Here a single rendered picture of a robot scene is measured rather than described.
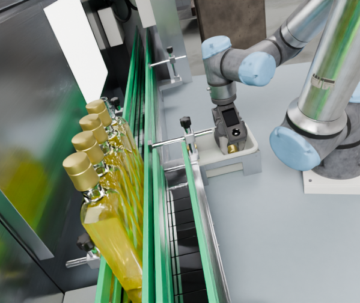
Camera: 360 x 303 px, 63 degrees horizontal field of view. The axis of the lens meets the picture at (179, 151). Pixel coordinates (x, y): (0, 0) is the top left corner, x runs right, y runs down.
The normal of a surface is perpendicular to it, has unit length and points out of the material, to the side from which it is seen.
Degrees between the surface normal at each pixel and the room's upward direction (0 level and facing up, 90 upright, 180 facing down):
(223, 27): 93
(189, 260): 0
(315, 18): 106
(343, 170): 73
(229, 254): 0
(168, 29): 90
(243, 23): 93
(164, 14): 90
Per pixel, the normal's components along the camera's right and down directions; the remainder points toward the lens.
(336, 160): -0.44, 0.35
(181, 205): -0.23, -0.79
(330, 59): -0.78, 0.50
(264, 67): 0.60, 0.36
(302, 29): -0.51, 0.77
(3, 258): 0.97, -0.24
